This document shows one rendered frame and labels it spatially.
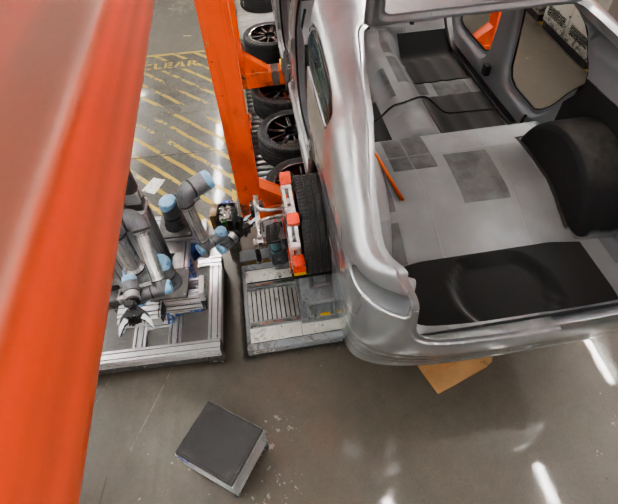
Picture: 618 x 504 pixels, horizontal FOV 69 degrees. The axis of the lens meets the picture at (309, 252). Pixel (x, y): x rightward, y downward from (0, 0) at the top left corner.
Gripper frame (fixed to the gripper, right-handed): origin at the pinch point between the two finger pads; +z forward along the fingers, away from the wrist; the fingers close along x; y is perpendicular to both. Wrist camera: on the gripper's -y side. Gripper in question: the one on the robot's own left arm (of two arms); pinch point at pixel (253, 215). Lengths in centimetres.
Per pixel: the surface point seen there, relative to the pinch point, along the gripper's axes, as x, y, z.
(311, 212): 49, -30, 1
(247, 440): 78, 49, -108
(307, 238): 53, -20, -10
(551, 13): 48, 58, 552
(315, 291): 46, 61, 5
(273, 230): 33.0, -20.3, -16.2
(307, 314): 49, 69, -11
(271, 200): -7.0, 10.4, 26.0
